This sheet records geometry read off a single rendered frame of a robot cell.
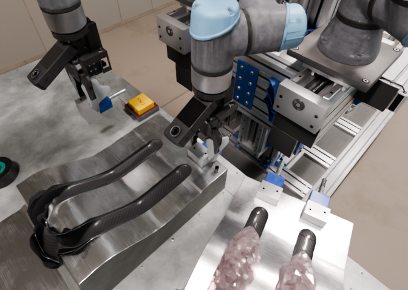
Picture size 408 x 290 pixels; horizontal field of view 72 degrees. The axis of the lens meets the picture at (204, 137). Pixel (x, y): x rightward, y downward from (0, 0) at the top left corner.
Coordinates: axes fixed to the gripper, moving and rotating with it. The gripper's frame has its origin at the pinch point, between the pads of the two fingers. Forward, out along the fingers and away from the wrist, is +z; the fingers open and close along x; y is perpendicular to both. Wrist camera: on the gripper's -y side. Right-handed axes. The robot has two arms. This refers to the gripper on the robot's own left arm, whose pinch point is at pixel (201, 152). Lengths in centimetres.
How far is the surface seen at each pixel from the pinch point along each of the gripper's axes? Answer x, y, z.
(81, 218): 3.3, -29.0, -2.6
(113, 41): 199, 82, 90
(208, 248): -17.0, -14.8, 0.8
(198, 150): 0.3, -0.8, -1.2
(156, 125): 15.5, -1.5, 1.5
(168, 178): 1.2, -9.6, 2.2
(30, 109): 56, -22, 10
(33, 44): 225, 21, 80
